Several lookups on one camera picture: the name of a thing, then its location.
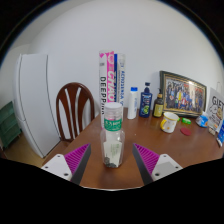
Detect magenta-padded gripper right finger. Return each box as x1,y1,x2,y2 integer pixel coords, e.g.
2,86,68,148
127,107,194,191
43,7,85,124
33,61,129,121
132,143,184,186

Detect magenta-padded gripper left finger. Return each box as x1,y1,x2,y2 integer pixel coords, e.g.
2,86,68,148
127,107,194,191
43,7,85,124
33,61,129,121
41,143,92,186

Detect clear plastic drink bottle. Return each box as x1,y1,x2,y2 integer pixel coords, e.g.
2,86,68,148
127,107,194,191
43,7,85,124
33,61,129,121
99,101,126,169

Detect white mug yellow rim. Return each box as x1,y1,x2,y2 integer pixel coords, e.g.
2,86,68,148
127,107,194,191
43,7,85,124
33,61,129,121
159,111,180,134

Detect flat round red coaster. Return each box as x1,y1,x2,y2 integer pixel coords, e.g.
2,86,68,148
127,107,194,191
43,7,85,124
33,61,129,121
179,127,193,137

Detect brown pump bottle yellow label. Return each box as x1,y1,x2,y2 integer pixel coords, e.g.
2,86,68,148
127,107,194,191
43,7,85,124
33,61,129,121
152,88,165,118

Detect dark blue pump bottle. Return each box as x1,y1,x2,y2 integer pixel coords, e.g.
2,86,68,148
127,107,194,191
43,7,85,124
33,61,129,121
138,81,154,119

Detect white bottle blue cap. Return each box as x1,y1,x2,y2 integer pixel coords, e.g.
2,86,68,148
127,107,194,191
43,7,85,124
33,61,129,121
126,86,139,120

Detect blue tissue pack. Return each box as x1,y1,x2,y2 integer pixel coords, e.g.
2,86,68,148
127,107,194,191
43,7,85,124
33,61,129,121
195,111,210,129

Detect white refrigerator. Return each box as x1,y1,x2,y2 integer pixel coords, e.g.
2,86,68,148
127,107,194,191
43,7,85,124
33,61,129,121
13,53,62,159

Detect small clear snack pack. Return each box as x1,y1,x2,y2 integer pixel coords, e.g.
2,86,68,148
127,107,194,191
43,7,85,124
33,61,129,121
208,125,218,136

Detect dark wooden chair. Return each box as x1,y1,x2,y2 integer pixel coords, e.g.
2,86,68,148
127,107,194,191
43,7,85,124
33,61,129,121
55,82,96,143

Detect framed group picture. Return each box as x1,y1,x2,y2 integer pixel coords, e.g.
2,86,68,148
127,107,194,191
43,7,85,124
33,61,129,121
159,70,208,118

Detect green cabinet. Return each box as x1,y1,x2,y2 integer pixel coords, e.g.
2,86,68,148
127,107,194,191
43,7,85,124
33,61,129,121
0,100,23,150

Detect blue detergent bottle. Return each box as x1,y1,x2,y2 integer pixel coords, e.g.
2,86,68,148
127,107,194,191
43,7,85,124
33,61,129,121
215,119,224,148

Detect pink shuttlecock tube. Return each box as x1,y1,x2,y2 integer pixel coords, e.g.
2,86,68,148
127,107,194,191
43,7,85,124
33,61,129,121
98,50,116,129

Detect white paper gift bag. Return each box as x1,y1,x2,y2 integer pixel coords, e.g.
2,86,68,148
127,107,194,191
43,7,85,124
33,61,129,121
205,81,224,134

